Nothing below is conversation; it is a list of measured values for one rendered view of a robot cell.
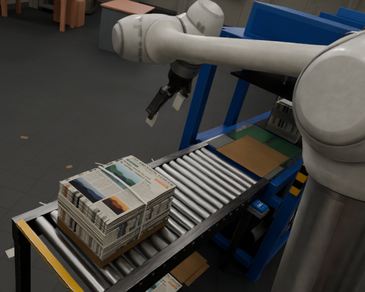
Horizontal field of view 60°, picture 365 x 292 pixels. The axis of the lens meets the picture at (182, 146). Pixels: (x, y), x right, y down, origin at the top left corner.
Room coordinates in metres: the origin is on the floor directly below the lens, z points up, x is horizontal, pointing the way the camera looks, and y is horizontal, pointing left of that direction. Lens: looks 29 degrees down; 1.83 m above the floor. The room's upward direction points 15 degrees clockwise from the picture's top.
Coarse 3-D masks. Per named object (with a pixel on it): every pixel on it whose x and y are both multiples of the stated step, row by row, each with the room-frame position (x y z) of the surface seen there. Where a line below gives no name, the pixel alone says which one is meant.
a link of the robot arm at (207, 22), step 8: (200, 0) 0.86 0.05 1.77; (208, 0) 0.87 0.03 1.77; (192, 8) 0.84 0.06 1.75; (200, 8) 0.83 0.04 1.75; (208, 8) 0.83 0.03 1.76; (216, 8) 0.85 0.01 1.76; (176, 16) 0.83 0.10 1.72; (184, 16) 0.84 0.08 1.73; (192, 16) 0.83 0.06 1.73; (200, 16) 0.82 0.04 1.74; (208, 16) 0.82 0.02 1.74; (216, 16) 0.83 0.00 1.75; (184, 24) 0.81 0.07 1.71; (192, 24) 0.82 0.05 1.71; (200, 24) 0.82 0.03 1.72; (208, 24) 0.82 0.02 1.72; (216, 24) 0.83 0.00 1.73; (184, 32) 0.80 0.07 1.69; (192, 32) 0.81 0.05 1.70; (200, 32) 0.82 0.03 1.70; (208, 32) 0.83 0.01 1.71; (216, 32) 0.84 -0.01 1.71; (192, 64) 0.87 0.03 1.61
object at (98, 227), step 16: (80, 176) 0.99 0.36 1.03; (96, 176) 1.02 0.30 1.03; (64, 192) 0.91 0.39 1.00; (80, 192) 0.90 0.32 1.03; (96, 192) 0.92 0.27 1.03; (112, 192) 0.95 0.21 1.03; (64, 208) 0.90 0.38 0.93; (80, 208) 0.86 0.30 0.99; (96, 208) 0.84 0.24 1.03; (112, 208) 0.86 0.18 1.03; (128, 208) 0.88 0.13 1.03; (80, 224) 0.85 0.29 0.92; (96, 224) 0.82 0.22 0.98; (112, 224) 0.81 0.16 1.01; (128, 224) 0.87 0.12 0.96; (96, 240) 0.80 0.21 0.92; (112, 240) 0.82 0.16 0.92; (128, 240) 0.88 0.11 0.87; (96, 256) 0.80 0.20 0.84
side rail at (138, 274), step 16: (256, 192) 1.57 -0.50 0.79; (224, 208) 1.33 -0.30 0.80; (240, 208) 1.43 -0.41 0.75; (208, 224) 1.18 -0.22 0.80; (224, 224) 1.31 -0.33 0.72; (176, 240) 1.02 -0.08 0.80; (192, 240) 1.05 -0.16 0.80; (160, 256) 0.91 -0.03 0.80; (176, 256) 0.96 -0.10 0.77; (144, 272) 0.82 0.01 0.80; (160, 272) 0.89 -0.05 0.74; (112, 288) 0.72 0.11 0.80; (128, 288) 0.74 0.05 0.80; (144, 288) 0.81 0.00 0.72
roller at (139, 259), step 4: (132, 248) 0.92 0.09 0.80; (128, 252) 0.90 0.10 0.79; (132, 252) 0.90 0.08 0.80; (136, 252) 0.90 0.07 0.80; (128, 256) 0.89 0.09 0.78; (132, 256) 0.88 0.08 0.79; (136, 256) 0.88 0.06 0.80; (140, 256) 0.89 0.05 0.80; (132, 260) 0.87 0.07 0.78; (136, 260) 0.87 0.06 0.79; (140, 260) 0.87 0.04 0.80; (144, 260) 0.87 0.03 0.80; (136, 264) 0.86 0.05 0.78; (140, 264) 0.86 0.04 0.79
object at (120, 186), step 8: (104, 168) 1.09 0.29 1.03; (104, 176) 1.03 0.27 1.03; (112, 176) 1.05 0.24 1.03; (120, 184) 1.01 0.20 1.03; (128, 184) 1.02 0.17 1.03; (128, 192) 0.97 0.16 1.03; (136, 192) 0.99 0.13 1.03; (136, 200) 0.94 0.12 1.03; (144, 208) 0.95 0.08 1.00; (136, 224) 0.91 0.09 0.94; (144, 224) 0.95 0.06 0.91; (136, 232) 0.92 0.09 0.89
